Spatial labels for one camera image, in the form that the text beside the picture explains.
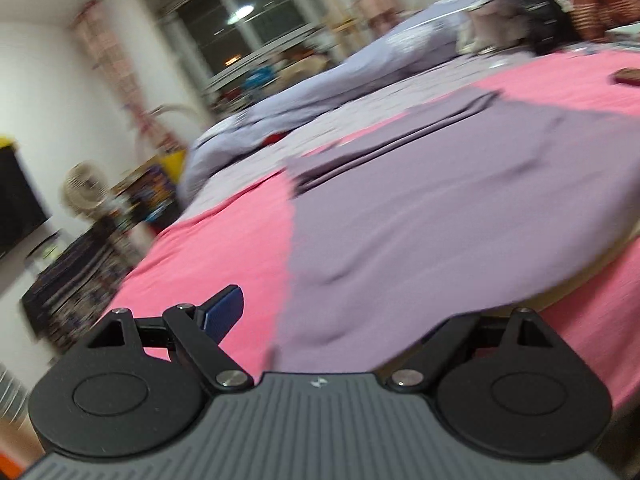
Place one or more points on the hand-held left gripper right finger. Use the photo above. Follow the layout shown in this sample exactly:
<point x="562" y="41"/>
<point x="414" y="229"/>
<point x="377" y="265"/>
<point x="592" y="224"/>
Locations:
<point x="450" y="340"/>

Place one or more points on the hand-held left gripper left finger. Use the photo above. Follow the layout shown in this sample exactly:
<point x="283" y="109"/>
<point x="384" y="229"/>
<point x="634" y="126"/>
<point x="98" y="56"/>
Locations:
<point x="222" y="312"/>

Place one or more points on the purple fleece garment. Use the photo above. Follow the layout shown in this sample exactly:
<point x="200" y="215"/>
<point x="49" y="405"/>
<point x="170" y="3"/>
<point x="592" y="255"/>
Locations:
<point x="425" y="210"/>

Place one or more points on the pink towel blanket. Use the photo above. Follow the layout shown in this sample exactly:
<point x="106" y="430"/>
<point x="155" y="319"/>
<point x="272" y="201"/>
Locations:
<point x="225" y="240"/>

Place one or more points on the colourful printed box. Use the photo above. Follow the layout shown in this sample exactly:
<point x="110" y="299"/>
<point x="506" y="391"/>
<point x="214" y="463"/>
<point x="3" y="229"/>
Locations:
<point x="150" y="195"/>

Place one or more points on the patterned cloth covered furniture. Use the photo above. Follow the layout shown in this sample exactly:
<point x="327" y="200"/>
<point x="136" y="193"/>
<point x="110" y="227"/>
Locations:
<point x="75" y="280"/>

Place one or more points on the yellow bag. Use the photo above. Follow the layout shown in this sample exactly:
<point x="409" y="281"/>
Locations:
<point x="175" y="165"/>

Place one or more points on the red cloth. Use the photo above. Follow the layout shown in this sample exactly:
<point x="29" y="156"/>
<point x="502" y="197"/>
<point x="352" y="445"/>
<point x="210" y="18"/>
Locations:
<point x="273" y="138"/>

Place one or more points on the beige standing fan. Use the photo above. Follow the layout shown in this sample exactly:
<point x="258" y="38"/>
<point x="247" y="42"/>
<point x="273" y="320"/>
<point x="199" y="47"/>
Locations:
<point x="85" y="185"/>

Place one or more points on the pink and white hoop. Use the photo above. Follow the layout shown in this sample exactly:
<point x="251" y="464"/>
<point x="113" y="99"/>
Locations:
<point x="175" y="106"/>

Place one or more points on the grey bow-pattern bed sheet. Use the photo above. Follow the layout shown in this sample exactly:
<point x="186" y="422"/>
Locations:
<point x="350" y="120"/>

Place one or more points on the blue plush toy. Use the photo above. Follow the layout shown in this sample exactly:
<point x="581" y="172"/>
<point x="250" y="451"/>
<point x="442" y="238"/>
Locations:
<point x="260" y="77"/>

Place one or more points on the blue-grey printed duvet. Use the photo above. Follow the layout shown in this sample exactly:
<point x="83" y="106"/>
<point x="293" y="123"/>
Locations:
<point x="350" y="75"/>

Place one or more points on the yellow cloth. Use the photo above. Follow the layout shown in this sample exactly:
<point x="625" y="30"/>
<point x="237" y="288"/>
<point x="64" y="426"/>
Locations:
<point x="7" y="142"/>

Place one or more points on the pink patterned curtain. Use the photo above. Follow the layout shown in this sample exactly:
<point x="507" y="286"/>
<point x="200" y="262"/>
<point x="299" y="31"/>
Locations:
<point x="115" y="60"/>

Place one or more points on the window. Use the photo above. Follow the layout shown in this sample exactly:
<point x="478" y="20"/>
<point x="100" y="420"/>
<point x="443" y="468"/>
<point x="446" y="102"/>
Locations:
<point x="240" y="25"/>

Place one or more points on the beige cloth pile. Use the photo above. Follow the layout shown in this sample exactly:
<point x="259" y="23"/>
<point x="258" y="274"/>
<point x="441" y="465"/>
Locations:
<point x="487" y="25"/>

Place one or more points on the small dark red object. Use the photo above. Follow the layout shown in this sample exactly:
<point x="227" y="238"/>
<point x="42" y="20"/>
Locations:
<point x="626" y="76"/>

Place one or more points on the dark cloth bundle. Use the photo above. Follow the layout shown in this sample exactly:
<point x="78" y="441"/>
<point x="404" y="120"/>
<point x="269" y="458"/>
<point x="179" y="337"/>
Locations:
<point x="545" y="20"/>

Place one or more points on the orange patterned cloth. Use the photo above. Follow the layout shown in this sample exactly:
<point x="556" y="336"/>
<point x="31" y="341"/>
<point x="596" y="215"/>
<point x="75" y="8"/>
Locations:
<point x="595" y="0"/>

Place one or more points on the black wall television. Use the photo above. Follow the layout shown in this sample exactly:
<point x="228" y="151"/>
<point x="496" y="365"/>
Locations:
<point x="20" y="200"/>

